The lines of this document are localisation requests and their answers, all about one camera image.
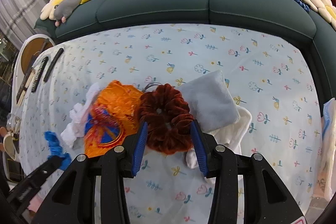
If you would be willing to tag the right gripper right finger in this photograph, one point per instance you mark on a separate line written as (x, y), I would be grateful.
(200, 146)

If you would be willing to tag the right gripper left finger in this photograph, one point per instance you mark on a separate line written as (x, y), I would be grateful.
(138, 147)

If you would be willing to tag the grey plush cloth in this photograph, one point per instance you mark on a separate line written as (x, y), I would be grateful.
(210, 102)

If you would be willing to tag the dark red velvet scrunchie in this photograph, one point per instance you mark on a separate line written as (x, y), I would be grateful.
(168, 119)

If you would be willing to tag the white cloth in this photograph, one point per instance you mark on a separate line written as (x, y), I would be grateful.
(231, 135)

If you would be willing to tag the orange snack bag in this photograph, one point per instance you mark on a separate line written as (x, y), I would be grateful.
(111, 118)

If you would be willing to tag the blue ribbon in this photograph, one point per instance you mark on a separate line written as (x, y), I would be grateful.
(56, 149)

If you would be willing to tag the white tissue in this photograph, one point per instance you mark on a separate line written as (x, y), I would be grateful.
(78, 115)

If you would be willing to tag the white lined trash bin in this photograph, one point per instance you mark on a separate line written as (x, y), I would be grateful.
(325, 185)

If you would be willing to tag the black remote with buttons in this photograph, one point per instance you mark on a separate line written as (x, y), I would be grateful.
(39, 73)

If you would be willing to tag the slim black remote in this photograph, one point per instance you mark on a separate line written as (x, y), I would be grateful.
(52, 64)

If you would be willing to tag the teal sectional sofa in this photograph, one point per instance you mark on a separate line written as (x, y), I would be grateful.
(307, 30)

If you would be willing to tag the round white wooden side table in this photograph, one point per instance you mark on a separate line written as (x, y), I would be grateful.
(30, 50)

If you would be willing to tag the grey plush mouse toy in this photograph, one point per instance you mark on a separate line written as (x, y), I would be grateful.
(64, 10)

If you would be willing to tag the white daisy pillow left end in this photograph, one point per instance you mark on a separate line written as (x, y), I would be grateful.
(48, 10)

